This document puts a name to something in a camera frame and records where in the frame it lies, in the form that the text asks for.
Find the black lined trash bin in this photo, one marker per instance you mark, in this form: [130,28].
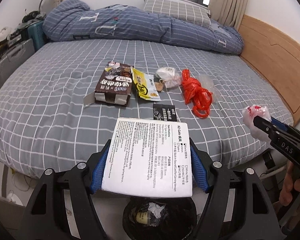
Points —
[163,218]

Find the grey checked pillow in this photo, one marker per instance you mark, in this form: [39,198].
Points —
[179,10]

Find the black sachet packet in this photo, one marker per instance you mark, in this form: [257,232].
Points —
[164,112]

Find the grey checked bed sheet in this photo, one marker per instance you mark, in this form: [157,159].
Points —
[43,122]

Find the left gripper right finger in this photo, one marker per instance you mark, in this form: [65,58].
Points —
[237,205]

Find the yellow yogurt cup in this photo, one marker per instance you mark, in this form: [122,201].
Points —
[143,217]

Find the blue striped duvet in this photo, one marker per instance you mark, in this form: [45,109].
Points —
[74,20]

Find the beige curtain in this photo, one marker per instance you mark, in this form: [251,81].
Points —
[227,12]

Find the grey suitcase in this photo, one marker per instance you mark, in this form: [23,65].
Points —
[14,58]

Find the red plastic bag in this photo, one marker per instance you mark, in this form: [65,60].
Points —
[194,93]

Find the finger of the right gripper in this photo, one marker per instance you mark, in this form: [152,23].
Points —
[279,124]
[264,130]

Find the white tissue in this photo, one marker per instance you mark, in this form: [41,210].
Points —
[156,209]

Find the wooden headboard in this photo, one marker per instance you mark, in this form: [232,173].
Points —
[276,57]

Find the clear bag with tag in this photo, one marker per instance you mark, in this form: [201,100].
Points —
[166,77]

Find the person's right hand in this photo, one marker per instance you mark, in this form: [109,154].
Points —
[288,184]

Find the teal suitcase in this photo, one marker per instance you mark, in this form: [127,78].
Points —
[36,33]

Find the bubble wrap roll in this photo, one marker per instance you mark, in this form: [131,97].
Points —
[207,83]

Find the white cardboard box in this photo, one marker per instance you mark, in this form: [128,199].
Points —
[149,158]

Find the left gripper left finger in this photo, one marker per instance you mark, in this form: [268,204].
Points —
[45,214]

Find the yellow snack wrapper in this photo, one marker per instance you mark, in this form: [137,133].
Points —
[145,86]

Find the brown cookie box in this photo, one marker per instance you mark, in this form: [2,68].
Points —
[114,86]

